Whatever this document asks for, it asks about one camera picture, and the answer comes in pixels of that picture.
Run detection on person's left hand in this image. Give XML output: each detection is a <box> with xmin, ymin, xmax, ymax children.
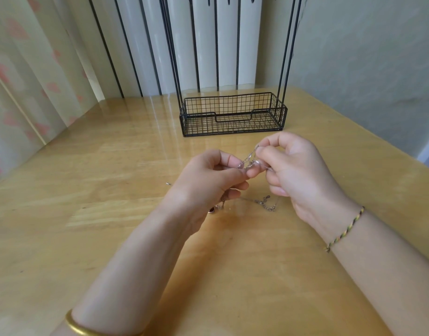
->
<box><xmin>157</xmin><ymin>149</ymin><xmax>249</xmax><ymax>237</ymax></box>

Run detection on person's right hand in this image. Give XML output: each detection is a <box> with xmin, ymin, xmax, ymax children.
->
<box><xmin>245</xmin><ymin>131</ymin><xmax>364</xmax><ymax>244</ymax></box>

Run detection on chain necklace with pendant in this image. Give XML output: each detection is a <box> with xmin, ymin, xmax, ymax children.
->
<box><xmin>208</xmin><ymin>145</ymin><xmax>278</xmax><ymax>215</ymax></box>

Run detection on black wire jewelry rack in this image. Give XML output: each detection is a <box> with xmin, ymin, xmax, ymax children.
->
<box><xmin>157</xmin><ymin>0</ymin><xmax>312</xmax><ymax>138</ymax></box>

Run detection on person's right forearm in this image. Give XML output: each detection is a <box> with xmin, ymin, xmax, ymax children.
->
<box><xmin>326</xmin><ymin>212</ymin><xmax>429</xmax><ymax>336</ymax></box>

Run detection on person's left forearm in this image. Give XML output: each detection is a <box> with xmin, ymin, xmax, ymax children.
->
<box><xmin>52</xmin><ymin>212</ymin><xmax>189</xmax><ymax>336</ymax></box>

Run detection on white black-striped curtain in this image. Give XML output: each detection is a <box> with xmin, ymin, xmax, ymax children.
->
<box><xmin>63</xmin><ymin>0</ymin><xmax>266</xmax><ymax>101</ymax></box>

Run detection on gold bangle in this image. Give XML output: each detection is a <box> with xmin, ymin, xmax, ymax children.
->
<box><xmin>64</xmin><ymin>308</ymin><xmax>142</xmax><ymax>336</ymax></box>

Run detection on pink floral curtain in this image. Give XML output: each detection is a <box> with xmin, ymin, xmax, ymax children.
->
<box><xmin>0</xmin><ymin>0</ymin><xmax>105</xmax><ymax>188</ymax></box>

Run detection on braided cord bracelet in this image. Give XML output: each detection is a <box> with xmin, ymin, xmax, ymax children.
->
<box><xmin>325</xmin><ymin>205</ymin><xmax>367</xmax><ymax>253</ymax></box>

